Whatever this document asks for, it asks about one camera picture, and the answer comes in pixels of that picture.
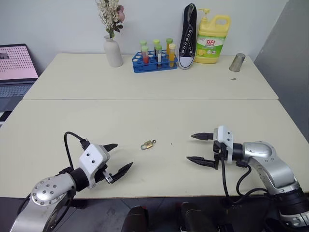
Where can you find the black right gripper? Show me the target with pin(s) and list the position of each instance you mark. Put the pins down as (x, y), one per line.
(218, 152)

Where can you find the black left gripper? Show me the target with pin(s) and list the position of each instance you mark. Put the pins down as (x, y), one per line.
(100, 175)

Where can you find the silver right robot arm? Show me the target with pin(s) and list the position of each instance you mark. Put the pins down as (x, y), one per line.
(268, 157)

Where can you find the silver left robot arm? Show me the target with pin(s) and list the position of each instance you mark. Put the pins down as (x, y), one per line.
(46, 193)

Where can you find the small brass padlock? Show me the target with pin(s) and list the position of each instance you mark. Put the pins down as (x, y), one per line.
(147, 145)

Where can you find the dark rounded shape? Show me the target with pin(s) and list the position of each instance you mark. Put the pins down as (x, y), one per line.
(195, 217)
(137, 218)

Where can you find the upturned steel cup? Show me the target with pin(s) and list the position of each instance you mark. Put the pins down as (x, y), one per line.
(237, 62)

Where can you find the blue test tube rack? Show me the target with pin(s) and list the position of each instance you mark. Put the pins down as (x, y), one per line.
(154, 67)

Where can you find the yellow-capped tube orange liquid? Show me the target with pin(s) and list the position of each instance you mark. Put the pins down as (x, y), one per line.
(171, 55)

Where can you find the green-capped tube white label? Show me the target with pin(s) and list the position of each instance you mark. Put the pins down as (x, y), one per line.
(159, 56)

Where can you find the white ceramic vase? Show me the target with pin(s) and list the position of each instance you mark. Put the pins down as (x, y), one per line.
(113, 53)

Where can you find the green-capped tube red liquid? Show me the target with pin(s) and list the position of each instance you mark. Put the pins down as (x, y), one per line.
(144, 54)

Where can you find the black canvas sneaker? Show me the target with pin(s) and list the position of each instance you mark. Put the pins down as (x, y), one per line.
(187, 41)

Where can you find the green-capped tube yellow liquid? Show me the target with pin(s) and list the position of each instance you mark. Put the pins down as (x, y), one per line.
(169, 44)

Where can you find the green-capped tube dark liquid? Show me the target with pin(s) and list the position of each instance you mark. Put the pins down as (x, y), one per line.
(156, 46)

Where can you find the yellow dish soap bottle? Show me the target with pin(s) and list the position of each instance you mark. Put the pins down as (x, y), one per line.
(211, 36)

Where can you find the open grey laptop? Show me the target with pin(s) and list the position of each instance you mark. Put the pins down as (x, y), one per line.
(15, 72)

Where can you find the dried flower bouquet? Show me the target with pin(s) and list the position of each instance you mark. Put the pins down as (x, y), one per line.
(109, 17)

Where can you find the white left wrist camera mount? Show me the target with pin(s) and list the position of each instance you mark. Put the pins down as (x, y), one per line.
(93, 157)

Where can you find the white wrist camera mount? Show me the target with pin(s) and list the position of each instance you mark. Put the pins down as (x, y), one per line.
(225, 139)
(93, 157)

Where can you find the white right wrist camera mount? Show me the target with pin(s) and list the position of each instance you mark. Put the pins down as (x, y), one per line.
(225, 139)

